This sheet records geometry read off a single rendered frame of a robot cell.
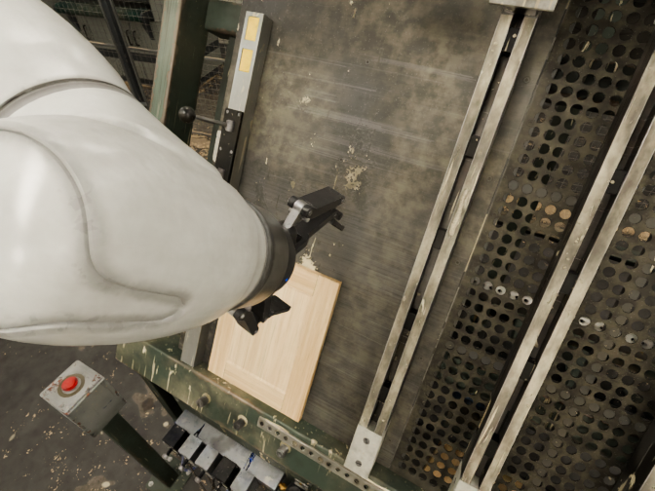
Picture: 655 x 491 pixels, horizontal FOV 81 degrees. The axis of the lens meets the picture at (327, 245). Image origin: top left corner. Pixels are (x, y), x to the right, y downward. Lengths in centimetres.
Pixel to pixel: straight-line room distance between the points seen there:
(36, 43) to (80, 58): 2
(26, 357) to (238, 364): 179
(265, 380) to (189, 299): 93
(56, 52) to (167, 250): 14
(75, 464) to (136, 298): 216
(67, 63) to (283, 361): 90
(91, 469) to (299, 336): 148
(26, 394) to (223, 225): 246
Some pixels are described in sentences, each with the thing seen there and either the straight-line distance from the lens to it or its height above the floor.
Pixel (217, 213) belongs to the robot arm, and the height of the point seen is 182.
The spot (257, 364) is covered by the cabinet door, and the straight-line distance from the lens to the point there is 111.
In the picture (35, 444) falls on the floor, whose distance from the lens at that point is 246.
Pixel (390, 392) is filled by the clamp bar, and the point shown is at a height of 112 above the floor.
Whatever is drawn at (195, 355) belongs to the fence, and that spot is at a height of 94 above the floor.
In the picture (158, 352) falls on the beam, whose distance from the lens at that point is 130.
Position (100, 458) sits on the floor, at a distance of 227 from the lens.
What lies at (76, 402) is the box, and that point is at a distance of 128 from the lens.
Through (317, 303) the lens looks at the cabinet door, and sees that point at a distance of 95.
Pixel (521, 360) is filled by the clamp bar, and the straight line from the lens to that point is 84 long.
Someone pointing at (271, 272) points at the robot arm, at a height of 173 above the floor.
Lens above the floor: 194
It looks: 45 degrees down
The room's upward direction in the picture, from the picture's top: straight up
